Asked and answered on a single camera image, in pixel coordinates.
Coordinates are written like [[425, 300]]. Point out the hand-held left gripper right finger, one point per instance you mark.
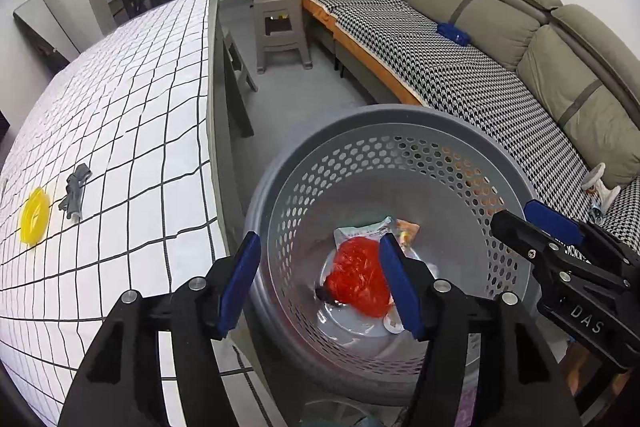
[[397, 287]]

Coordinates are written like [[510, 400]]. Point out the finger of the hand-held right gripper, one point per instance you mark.
[[552, 222], [520, 234]]

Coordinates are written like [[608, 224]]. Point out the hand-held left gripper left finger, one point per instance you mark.
[[240, 277]]

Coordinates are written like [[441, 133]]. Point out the small white round lid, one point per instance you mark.
[[392, 326]]

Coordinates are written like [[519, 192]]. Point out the red plastic bag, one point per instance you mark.
[[357, 272]]

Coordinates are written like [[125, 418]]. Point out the pink snack wrapper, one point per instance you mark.
[[407, 232]]

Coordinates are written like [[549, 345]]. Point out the white snack wrapper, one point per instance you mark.
[[365, 229]]

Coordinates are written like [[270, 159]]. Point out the grey perforated basket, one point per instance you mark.
[[310, 187]]

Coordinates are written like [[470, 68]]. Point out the white toy figure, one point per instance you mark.
[[602, 194]]

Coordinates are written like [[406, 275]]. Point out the houndstooth sofa cover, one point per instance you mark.
[[450, 72]]

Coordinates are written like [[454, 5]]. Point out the grey table leg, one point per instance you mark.
[[235, 77]]

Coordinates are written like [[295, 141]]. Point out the white checkered tablecloth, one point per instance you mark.
[[125, 107]]

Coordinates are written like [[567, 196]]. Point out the green sofa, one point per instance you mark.
[[500, 17]]

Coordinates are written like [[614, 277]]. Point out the small blue object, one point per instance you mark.
[[452, 33]]

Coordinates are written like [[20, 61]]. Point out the yellow plastic piece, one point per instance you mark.
[[35, 217]]

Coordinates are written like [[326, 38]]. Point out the grey plastic stool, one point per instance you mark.
[[280, 7]]

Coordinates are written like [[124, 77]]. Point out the leaning mirror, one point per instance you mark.
[[45, 27]]

